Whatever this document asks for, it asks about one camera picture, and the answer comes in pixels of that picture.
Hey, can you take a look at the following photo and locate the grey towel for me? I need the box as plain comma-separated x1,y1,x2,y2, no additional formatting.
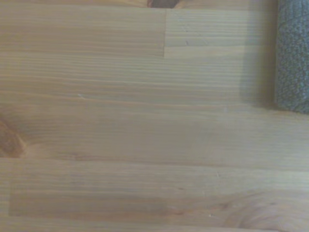
274,0,309,115

